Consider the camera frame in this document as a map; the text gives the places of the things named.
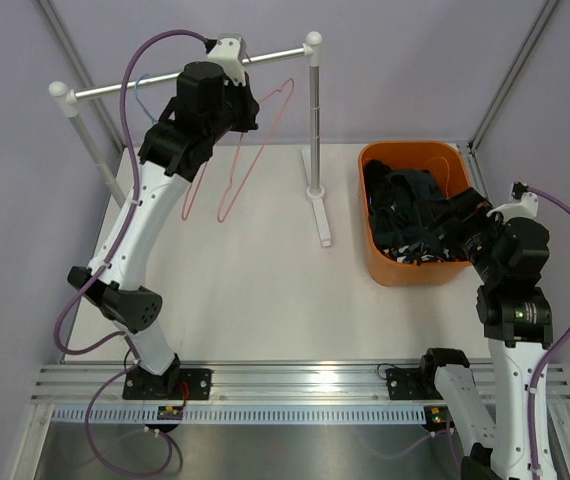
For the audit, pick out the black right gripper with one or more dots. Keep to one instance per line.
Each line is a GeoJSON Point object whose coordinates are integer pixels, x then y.
{"type": "Point", "coordinates": [471, 208]}

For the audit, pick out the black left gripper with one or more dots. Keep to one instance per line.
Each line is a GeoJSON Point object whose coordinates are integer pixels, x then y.
{"type": "Point", "coordinates": [248, 106]}

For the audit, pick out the orange camouflage shorts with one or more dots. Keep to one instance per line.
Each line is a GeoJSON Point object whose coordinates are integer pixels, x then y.
{"type": "Point", "coordinates": [416, 254]}

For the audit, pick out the dark green shorts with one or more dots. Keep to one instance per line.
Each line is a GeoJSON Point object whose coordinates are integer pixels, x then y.
{"type": "Point", "coordinates": [392, 212]}

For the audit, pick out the black shorts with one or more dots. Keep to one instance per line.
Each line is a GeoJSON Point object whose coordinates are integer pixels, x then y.
{"type": "Point", "coordinates": [375, 175]}

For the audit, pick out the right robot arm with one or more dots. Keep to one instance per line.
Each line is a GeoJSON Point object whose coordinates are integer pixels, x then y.
{"type": "Point", "coordinates": [508, 249]}

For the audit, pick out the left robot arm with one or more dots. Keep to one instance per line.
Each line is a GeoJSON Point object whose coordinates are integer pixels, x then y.
{"type": "Point", "coordinates": [113, 282]}

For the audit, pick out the orange plastic laundry basket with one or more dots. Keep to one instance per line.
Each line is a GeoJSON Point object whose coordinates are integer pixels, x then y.
{"type": "Point", "coordinates": [448, 167]}

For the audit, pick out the metal clothes rack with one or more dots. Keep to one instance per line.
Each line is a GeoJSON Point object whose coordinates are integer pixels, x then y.
{"type": "Point", "coordinates": [198, 115]}

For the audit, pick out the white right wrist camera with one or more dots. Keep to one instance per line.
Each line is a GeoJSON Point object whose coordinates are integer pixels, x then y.
{"type": "Point", "coordinates": [522, 203]}

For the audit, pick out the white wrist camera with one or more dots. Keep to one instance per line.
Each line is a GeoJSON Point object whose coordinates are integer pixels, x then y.
{"type": "Point", "coordinates": [522, 203]}
{"type": "Point", "coordinates": [228, 52]}

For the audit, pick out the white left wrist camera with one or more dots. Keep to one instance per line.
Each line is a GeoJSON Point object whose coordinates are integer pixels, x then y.
{"type": "Point", "coordinates": [228, 52]}

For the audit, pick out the aluminium mounting rail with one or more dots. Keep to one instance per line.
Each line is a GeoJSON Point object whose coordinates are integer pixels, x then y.
{"type": "Point", "coordinates": [228, 384]}

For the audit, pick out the white slotted cable duct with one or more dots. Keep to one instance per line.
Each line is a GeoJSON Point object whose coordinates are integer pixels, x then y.
{"type": "Point", "coordinates": [243, 414]}

